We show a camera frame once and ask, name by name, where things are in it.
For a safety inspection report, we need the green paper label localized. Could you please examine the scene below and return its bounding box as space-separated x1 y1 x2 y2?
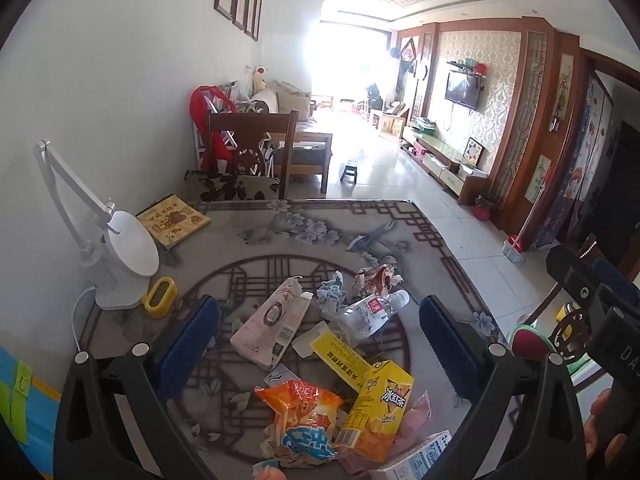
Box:
10 360 33 446

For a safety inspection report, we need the red green-rimmed trash bin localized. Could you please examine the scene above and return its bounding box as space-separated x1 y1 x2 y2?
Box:
506 324 553 361

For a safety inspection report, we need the floral seat cushion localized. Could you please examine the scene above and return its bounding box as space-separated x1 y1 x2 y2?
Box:
181 170 281 203

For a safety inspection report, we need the yellow plastic holder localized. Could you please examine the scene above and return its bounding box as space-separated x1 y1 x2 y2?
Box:
142 276 179 319

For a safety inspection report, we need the tall scroll painting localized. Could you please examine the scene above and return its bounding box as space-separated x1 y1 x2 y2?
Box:
552 52 576 133

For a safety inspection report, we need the red bag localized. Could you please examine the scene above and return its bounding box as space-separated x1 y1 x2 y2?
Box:
190 86 238 173

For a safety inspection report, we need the blue door curtain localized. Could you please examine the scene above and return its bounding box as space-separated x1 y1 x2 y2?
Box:
542 72 616 246

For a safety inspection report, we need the television cabinet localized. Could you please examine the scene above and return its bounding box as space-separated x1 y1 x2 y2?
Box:
402 120 488 206

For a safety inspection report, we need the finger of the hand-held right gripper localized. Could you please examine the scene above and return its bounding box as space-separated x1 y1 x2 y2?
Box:
545 246 611 312
592 257 640 307

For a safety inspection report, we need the white desk lamp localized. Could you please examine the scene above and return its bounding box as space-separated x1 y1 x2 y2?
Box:
34 140 161 311

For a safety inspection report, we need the wall shelf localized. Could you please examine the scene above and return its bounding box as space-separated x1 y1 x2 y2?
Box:
446 59 488 77

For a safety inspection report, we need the crumpled blue-grey paper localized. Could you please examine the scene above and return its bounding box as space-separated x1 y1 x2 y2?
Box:
317 270 348 318

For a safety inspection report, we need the blue sheet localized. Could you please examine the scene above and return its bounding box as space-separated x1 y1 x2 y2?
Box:
0 345 63 476

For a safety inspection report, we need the wall television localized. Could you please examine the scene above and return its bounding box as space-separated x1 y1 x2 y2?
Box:
445 71 483 110

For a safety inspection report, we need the dark wooden chair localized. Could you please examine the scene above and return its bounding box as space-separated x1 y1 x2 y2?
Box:
207 110 300 201

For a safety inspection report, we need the white dustpan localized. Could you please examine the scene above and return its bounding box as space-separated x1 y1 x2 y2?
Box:
502 237 527 263

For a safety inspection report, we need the white metal rack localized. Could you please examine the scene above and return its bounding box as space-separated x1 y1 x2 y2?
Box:
194 97 281 173

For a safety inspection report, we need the brown white wrapper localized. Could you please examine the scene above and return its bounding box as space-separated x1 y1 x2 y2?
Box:
354 264 403 301

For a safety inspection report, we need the wooden sofa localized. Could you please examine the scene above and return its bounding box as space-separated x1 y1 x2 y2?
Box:
245 80 335 196

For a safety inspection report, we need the small flower painting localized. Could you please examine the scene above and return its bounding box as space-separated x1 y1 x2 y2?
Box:
530 155 552 201

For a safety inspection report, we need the yellow cardboard box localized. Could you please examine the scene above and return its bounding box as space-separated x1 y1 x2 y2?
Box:
291 321 386 393

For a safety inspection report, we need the carved wooden chair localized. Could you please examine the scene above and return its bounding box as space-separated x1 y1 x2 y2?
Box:
515 232 616 401

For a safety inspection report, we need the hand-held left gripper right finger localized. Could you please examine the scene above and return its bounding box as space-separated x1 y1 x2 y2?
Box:
419 295 586 480

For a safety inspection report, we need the pale pink drink carton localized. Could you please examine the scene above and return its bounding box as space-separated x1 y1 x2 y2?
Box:
230 276 313 371

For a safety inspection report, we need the white lamp cable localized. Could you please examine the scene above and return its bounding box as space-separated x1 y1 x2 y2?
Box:
70 285 101 356

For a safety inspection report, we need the pink plastic bag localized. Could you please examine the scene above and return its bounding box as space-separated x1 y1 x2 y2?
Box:
345 390 433 476

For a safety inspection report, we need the person's right hand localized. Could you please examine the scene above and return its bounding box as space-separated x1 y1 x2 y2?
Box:
582 389 618 462

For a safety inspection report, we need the beige pillow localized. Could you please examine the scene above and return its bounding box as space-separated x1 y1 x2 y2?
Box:
272 80 311 121

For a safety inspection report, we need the orange snack bag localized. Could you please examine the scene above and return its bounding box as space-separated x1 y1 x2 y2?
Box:
255 380 348 468

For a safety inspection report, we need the small white-blue packet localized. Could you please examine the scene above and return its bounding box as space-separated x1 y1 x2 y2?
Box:
262 364 303 388

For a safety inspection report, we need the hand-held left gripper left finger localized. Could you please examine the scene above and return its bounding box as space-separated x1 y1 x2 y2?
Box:
52 294 223 480

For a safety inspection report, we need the clear plastic bottle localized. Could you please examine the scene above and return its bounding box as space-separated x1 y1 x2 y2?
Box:
332 289 411 346

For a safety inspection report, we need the yellow drink carton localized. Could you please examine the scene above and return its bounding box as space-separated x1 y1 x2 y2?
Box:
334 360 415 463

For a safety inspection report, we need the white-blue milk carton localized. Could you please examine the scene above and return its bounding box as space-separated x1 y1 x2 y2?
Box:
369 430 453 480

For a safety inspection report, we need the brown picture book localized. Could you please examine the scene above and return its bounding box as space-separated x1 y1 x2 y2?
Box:
136 194 212 250

